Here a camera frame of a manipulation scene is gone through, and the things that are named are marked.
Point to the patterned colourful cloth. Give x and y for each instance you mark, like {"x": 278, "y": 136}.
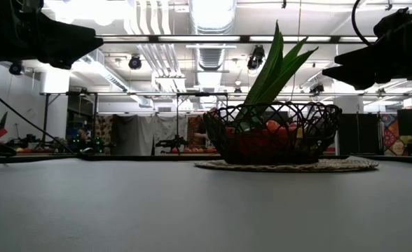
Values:
{"x": 391, "y": 136}
{"x": 102, "y": 129}

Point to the black background stand frame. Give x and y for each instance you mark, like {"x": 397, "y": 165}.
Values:
{"x": 46, "y": 119}

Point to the round woven straw placemat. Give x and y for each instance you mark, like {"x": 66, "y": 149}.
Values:
{"x": 349, "y": 164}

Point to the green leaf bundle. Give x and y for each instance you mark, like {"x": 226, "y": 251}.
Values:
{"x": 272, "y": 77}

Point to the silver ventilation duct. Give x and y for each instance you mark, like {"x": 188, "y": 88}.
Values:
{"x": 211, "y": 56}

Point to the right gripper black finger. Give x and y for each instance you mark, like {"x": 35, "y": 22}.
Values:
{"x": 356, "y": 77}
{"x": 363, "y": 56}

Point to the grey hanging curtain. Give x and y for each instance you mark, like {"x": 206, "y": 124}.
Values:
{"x": 139, "y": 133}

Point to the black horizontal overhead bar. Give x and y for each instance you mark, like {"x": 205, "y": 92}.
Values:
{"x": 150, "y": 38}

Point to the person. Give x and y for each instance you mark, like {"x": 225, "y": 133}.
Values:
{"x": 82, "y": 134}

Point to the watermelon slice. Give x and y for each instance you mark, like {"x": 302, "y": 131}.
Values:
{"x": 230, "y": 132}

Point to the black ceiling spotlight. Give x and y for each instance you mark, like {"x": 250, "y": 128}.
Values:
{"x": 256, "y": 57}
{"x": 135, "y": 62}
{"x": 15, "y": 68}

